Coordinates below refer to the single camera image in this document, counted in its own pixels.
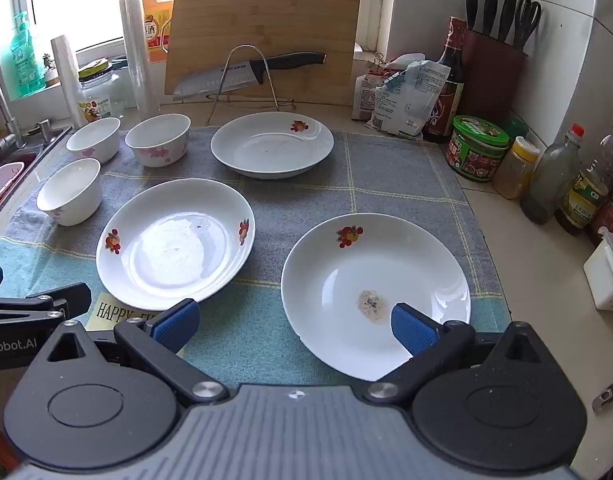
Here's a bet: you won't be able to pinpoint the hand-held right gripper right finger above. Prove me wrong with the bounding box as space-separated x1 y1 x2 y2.
363 302 545 406

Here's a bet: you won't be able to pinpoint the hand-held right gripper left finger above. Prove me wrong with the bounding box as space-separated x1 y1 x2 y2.
46 298 230 408

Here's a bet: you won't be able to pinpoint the white plate one fruit print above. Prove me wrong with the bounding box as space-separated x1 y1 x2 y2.
280 212 472 382
210 112 335 179

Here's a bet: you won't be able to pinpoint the white plate two fruit prints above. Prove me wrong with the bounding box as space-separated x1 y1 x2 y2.
95 178 256 312

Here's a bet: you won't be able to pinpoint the white floral bowl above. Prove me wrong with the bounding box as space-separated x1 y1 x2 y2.
66 117 122 164
36 158 102 227
125 114 192 168

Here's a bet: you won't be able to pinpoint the red white basin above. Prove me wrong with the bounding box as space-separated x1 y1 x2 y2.
0 161 26 216

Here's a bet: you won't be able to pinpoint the steel sink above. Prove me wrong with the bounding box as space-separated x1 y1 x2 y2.
0 125 74 231

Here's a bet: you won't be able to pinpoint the metal faucet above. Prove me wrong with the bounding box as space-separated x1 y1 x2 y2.
0 67 24 156

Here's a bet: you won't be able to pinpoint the grey blue checked dish mat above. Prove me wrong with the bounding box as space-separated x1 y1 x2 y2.
0 127 512 391

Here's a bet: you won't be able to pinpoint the metal sink lever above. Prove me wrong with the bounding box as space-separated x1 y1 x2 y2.
26 119 54 143

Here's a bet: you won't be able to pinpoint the green lid sauce jar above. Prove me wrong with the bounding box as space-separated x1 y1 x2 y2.
447 115 510 182

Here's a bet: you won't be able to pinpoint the yellow cap spice jar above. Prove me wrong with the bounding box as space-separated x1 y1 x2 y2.
493 136 541 200

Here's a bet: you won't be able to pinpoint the glass jar yellow lid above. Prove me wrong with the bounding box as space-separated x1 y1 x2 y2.
76 57 127 123

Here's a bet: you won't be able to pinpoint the clear bottle red cap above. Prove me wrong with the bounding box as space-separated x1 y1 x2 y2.
521 123 586 225

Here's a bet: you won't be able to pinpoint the white plastic container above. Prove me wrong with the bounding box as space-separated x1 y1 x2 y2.
583 227 613 312

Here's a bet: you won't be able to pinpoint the short white plastic roll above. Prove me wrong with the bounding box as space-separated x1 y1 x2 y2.
51 35 87 128

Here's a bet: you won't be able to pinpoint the small potted plant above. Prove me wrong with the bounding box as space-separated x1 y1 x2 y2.
41 52 61 87

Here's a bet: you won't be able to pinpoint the oil bottle yellow green label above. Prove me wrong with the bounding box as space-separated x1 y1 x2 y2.
555 110 613 236

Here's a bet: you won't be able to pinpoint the green dish soap bottle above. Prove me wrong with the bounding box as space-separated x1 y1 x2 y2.
10 10 47 95

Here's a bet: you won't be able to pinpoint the white blue printed bag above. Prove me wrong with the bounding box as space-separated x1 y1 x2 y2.
367 60 450 140

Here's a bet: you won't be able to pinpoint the red sauce bottle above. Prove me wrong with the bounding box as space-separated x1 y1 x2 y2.
587 195 613 246

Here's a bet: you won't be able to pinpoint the dark soy sauce bottle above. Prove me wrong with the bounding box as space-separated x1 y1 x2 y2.
423 16 468 143

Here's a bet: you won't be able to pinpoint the white red printed bag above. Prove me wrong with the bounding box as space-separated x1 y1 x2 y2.
351 72 387 121

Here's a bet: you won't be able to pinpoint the tall clear plastic wrap roll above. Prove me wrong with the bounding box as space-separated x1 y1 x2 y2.
119 0 160 116

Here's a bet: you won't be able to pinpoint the dark red knife block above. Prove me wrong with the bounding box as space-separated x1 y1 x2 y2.
459 29 528 123

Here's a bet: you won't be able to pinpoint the window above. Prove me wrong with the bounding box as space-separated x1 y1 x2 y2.
16 0 392 61

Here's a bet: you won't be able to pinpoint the orange cooking wine jug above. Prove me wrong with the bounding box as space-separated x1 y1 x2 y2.
139 0 176 63

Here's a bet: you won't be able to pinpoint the black scissors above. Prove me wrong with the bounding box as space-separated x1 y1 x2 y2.
513 0 542 51

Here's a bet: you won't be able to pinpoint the bamboo cutting board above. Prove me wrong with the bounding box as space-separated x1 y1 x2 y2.
164 0 363 107

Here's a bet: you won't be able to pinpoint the metal tool handle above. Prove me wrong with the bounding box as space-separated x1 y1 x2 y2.
591 372 613 413

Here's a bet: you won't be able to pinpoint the metal wire rack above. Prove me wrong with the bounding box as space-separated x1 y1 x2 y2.
206 45 296 125

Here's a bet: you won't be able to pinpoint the black handled kitchen knife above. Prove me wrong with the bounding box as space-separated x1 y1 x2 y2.
172 51 327 101

